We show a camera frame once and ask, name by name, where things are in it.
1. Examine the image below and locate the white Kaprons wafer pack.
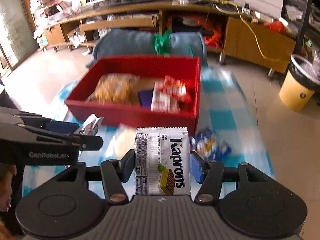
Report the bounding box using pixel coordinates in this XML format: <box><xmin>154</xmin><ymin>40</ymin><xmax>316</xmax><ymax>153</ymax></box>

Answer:
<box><xmin>135</xmin><ymin>127</ymin><xmax>190</xmax><ymax>196</ymax></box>

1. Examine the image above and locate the white duck snack pouch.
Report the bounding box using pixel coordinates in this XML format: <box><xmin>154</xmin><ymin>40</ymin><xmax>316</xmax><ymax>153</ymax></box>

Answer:
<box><xmin>73</xmin><ymin>114</ymin><xmax>104</xmax><ymax>136</ymax></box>

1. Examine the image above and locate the clear bag of yellow crackers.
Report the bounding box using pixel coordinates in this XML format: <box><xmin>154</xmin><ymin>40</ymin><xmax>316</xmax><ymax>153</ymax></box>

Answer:
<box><xmin>86</xmin><ymin>73</ymin><xmax>140</xmax><ymax>104</ymax></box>

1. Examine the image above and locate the red white striped snack pack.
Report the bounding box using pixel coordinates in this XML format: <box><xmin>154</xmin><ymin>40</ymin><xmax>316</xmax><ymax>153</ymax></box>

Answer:
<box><xmin>151</xmin><ymin>81</ymin><xmax>180</xmax><ymax>113</ymax></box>

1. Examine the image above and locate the red cola candy bag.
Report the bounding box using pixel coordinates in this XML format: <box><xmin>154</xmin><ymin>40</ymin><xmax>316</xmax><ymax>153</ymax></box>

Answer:
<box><xmin>156</xmin><ymin>75</ymin><xmax>191</xmax><ymax>103</ymax></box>

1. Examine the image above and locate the person's left hand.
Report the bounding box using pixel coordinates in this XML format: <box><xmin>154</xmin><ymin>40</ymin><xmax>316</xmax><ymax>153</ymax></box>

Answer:
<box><xmin>1</xmin><ymin>164</ymin><xmax>17</xmax><ymax>239</ymax></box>

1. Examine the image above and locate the blue snack packet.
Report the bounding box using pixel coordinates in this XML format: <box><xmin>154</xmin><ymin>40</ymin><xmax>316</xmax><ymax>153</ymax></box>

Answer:
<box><xmin>190</xmin><ymin>127</ymin><xmax>232</xmax><ymax>161</ymax></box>

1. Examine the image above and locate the blue white checkered cloth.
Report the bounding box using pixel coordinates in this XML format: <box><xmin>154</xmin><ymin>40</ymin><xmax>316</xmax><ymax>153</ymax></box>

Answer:
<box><xmin>22</xmin><ymin>66</ymin><xmax>274</xmax><ymax>197</ymax></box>

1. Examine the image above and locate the purple snack packet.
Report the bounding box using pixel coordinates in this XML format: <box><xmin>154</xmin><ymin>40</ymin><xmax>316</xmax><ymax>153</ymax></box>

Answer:
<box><xmin>137</xmin><ymin>89</ymin><xmax>153</xmax><ymax>108</ymax></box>

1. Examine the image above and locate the red cardboard box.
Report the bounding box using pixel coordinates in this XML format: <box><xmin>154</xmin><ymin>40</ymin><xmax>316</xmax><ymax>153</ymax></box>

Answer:
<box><xmin>65</xmin><ymin>55</ymin><xmax>201</xmax><ymax>135</ymax></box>

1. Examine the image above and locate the yellow trash bin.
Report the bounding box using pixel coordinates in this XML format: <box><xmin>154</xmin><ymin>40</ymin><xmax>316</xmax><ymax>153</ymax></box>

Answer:
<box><xmin>279</xmin><ymin>54</ymin><xmax>319</xmax><ymax>112</ymax></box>

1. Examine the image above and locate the wooden TV cabinet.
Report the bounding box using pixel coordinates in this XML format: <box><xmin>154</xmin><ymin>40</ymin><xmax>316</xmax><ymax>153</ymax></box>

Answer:
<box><xmin>44</xmin><ymin>1</ymin><xmax>296</xmax><ymax>74</ymax></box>

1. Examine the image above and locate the orange bag in cabinet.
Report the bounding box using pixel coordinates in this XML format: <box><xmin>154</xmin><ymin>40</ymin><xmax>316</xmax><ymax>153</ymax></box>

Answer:
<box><xmin>166</xmin><ymin>14</ymin><xmax>227</xmax><ymax>48</ymax></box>

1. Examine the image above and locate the red plastic bag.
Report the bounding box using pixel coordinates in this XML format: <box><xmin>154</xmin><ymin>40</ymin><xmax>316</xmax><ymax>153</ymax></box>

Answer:
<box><xmin>263</xmin><ymin>21</ymin><xmax>286</xmax><ymax>34</ymax></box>

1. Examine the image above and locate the white power strip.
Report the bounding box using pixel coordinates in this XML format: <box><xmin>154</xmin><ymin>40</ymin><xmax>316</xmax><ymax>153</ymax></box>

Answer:
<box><xmin>171</xmin><ymin>0</ymin><xmax>193</xmax><ymax>5</ymax></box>

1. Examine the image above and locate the black metal shelf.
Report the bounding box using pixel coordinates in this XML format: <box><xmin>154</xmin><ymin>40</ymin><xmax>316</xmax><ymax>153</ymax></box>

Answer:
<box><xmin>281</xmin><ymin>0</ymin><xmax>319</xmax><ymax>46</ymax></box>

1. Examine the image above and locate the green strap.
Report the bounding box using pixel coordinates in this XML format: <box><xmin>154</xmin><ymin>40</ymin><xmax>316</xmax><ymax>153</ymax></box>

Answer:
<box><xmin>152</xmin><ymin>28</ymin><xmax>173</xmax><ymax>55</ymax></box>

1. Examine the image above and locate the yellow cable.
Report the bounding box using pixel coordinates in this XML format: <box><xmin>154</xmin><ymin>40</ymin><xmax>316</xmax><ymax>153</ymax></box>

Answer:
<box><xmin>197</xmin><ymin>0</ymin><xmax>291</xmax><ymax>62</ymax></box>

